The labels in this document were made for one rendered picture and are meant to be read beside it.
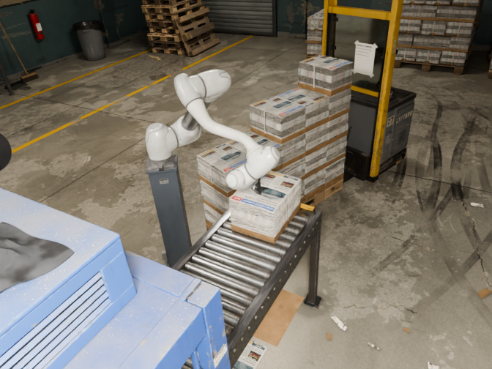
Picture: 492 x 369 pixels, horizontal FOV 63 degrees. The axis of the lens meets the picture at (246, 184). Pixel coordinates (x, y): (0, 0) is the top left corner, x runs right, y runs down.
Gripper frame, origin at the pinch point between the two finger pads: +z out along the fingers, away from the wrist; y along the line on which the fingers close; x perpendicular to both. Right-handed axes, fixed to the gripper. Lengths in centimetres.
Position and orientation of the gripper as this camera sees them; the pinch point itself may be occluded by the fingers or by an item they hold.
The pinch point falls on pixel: (267, 176)
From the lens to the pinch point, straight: 229.3
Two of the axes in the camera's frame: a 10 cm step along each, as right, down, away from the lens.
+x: 8.7, 2.3, -4.4
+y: -1.7, 9.7, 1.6
